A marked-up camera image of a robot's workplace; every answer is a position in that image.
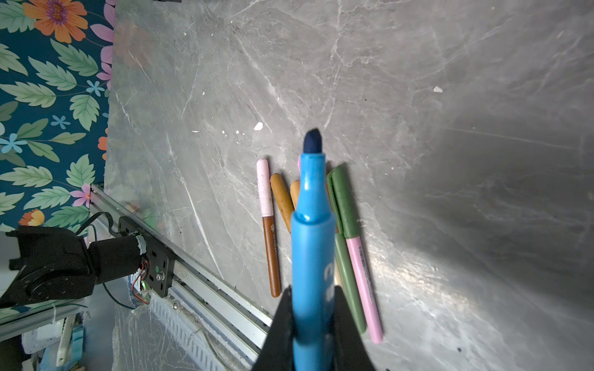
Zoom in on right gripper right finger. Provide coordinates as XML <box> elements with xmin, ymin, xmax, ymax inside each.
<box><xmin>331</xmin><ymin>286</ymin><xmax>375</xmax><ymax>371</ymax></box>

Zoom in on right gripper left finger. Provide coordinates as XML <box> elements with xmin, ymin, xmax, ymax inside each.
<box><xmin>252</xmin><ymin>287</ymin><xmax>295</xmax><ymax>371</ymax></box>

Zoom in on blue highlighter pen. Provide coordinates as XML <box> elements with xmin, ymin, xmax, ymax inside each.
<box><xmin>292</xmin><ymin>128</ymin><xmax>335</xmax><ymax>370</ymax></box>

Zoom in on dark green pen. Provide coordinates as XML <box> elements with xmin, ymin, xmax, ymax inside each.
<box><xmin>326</xmin><ymin>170</ymin><xmax>368</xmax><ymax>334</ymax></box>

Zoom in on pink pen green cap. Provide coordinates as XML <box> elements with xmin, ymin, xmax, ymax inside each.
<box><xmin>328</xmin><ymin>165</ymin><xmax>384</xmax><ymax>344</ymax></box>

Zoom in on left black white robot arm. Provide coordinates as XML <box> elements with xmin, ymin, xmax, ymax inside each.
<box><xmin>1</xmin><ymin>226</ymin><xmax>146</xmax><ymax>309</ymax></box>

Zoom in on brown pen tan cap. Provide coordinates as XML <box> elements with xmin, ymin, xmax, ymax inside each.
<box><xmin>290</xmin><ymin>180</ymin><xmax>300</xmax><ymax>209</ymax></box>

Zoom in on brown pen pink cap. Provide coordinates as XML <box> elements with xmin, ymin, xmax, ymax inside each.
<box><xmin>256</xmin><ymin>159</ymin><xmax>282</xmax><ymax>298</ymax></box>

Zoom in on aluminium front rail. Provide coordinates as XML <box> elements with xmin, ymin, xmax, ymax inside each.
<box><xmin>91</xmin><ymin>185</ymin><xmax>272</xmax><ymax>369</ymax></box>

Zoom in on white slotted cable duct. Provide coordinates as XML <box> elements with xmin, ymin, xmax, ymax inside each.
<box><xmin>149</xmin><ymin>295</ymin><xmax>246</xmax><ymax>370</ymax></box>

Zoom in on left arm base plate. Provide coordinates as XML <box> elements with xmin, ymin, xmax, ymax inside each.
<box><xmin>119</xmin><ymin>216</ymin><xmax>176</xmax><ymax>298</ymax></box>

